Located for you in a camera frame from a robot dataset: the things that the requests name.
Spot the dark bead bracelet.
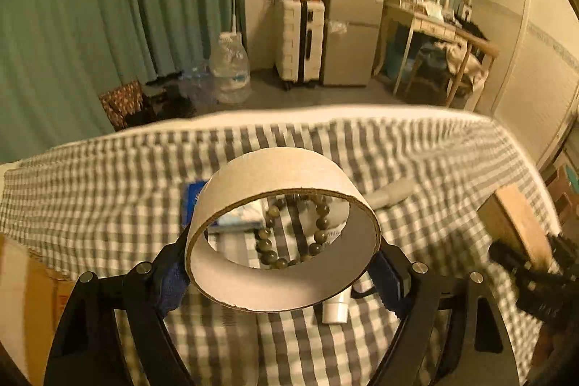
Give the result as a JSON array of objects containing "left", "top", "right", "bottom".
[{"left": 254, "top": 194, "right": 335, "bottom": 271}]

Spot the grey tube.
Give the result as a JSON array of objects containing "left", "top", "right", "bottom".
[{"left": 364, "top": 179, "right": 416, "bottom": 210}]

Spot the black clothing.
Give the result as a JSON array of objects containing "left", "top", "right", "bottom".
[{"left": 455, "top": 20, "right": 491, "bottom": 41}]

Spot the white tape roll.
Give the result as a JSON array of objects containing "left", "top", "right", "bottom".
[{"left": 185, "top": 146, "right": 381, "bottom": 314}]

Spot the white tube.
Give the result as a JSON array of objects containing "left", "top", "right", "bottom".
[{"left": 322, "top": 287, "right": 354, "bottom": 326}]

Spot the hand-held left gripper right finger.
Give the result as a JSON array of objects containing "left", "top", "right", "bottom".
[{"left": 353, "top": 239, "right": 521, "bottom": 386}]

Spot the white suitcase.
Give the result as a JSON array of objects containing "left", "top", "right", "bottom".
[{"left": 275, "top": 0, "right": 326, "bottom": 92}]

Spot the black bag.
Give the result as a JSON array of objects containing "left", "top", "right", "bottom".
[{"left": 136, "top": 74, "right": 197, "bottom": 124}]

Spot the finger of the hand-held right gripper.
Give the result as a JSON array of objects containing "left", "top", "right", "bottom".
[
  {"left": 487, "top": 241, "right": 534, "bottom": 278},
  {"left": 548, "top": 232, "right": 579, "bottom": 264}
]

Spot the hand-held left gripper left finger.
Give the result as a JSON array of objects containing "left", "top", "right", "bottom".
[{"left": 43, "top": 228, "right": 200, "bottom": 386}]

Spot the large clear water jug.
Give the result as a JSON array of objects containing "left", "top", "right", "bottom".
[{"left": 209, "top": 32, "right": 252, "bottom": 104}]

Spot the beige box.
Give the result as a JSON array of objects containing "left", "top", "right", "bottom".
[{"left": 477, "top": 186, "right": 562, "bottom": 270}]

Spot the brown cardboard box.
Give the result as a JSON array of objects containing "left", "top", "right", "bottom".
[{"left": 0, "top": 232, "right": 77, "bottom": 378}]

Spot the pack of water bottles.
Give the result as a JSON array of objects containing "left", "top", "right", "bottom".
[{"left": 178, "top": 69, "right": 215, "bottom": 102}]

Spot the wooden chair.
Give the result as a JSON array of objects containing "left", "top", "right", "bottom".
[{"left": 445, "top": 29, "right": 500, "bottom": 109}]

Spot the checked blanket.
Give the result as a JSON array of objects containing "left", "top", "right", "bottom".
[{"left": 0, "top": 112, "right": 562, "bottom": 386}]

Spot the beige cloth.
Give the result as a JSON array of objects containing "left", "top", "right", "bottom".
[{"left": 445, "top": 42, "right": 487, "bottom": 86}]

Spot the patterned gift bag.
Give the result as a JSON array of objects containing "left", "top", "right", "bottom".
[{"left": 98, "top": 79, "right": 148, "bottom": 131}]

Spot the grey mini fridge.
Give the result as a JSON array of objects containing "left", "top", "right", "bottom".
[{"left": 322, "top": 0, "right": 385, "bottom": 87}]

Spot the cream dressing table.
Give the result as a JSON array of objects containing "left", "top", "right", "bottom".
[{"left": 373, "top": 0, "right": 457, "bottom": 95}]

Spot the white and blue packet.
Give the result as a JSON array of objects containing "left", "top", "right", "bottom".
[{"left": 207, "top": 198, "right": 267, "bottom": 235}]

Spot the wide green curtain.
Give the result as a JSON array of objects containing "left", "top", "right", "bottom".
[{"left": 0, "top": 0, "right": 247, "bottom": 163}]

